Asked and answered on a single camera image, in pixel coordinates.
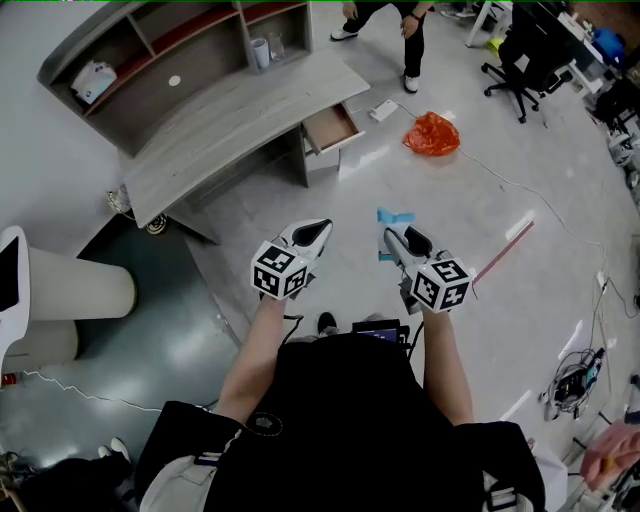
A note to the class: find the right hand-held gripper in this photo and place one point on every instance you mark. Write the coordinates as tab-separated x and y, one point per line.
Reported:
440	286

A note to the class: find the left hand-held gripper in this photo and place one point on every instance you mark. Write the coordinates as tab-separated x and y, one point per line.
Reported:
278	274

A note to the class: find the small blue item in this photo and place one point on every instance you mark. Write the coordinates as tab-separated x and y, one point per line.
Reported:
392	217

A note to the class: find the wooden desk drawer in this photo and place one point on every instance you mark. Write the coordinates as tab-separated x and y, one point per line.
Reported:
332	127

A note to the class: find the person's right forearm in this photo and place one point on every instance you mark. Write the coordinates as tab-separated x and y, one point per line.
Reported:
445	365

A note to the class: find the person's left forearm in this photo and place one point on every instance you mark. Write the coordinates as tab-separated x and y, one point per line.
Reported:
260	350

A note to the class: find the grey wooden desk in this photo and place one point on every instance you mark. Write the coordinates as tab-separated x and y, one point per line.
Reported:
240	125

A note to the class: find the yellow-green item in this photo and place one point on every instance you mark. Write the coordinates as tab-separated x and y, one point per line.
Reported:
496	45

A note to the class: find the grey wooden desk hutch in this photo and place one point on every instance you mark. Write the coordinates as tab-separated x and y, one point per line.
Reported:
165	65

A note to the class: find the white office desk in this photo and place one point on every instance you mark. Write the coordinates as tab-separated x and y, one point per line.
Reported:
487	20

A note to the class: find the person's black shoe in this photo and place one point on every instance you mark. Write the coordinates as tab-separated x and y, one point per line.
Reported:
326	324

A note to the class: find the black waist screen device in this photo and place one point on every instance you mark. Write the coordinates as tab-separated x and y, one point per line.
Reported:
380	332

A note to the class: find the pink flat strip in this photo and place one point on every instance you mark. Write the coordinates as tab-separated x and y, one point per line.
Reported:
505	250

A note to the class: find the orange plastic bag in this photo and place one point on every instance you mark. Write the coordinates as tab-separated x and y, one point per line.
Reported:
431	134

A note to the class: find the white power strip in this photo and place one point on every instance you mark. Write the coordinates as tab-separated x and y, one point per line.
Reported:
383	110

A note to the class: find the white cup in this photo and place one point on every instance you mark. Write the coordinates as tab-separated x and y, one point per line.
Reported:
260	52

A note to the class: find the clear glass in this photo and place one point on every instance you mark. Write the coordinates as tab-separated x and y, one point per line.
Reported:
276	46

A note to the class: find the person's black clothing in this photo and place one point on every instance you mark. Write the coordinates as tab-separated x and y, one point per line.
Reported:
350	430

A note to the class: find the small white socket strip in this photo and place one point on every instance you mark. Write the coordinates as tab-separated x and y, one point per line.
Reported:
602	280

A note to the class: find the black office chair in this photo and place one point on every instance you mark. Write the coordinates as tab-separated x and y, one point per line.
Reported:
530	55

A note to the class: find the white kiosk stand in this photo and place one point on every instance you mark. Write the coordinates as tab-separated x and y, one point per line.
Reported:
60	295

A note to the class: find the white plastic packet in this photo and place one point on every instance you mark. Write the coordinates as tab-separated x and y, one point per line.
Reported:
93	82

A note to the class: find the blue bag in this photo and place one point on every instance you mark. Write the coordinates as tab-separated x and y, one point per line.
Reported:
609	46

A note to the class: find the white shoe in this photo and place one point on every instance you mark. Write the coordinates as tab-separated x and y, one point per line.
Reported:
120	449
104	451

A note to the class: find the pink cloth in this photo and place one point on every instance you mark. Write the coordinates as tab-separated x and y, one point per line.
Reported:
612	452

